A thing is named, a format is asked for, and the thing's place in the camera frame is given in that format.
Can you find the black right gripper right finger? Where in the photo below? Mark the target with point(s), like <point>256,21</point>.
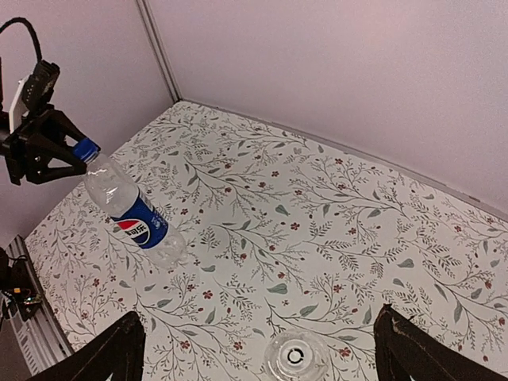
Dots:
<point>405,352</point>

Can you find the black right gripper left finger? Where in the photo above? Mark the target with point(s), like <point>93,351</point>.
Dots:
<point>116,354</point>

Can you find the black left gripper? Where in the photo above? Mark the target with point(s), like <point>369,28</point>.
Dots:
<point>37,150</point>

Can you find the blue bottle cap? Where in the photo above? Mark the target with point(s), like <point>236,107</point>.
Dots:
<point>86,150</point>

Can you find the clear Pepsi plastic bottle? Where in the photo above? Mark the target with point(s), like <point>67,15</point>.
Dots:
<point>118,195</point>

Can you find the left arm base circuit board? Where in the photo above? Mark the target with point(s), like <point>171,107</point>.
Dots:
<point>17,289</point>

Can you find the floral patterned table mat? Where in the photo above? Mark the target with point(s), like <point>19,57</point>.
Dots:
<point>282,233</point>

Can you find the left wrist camera on white mount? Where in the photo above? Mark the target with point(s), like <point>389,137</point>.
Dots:
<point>33,93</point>

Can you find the aluminium corner post left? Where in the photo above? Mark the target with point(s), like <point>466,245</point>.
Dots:
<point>157,45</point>

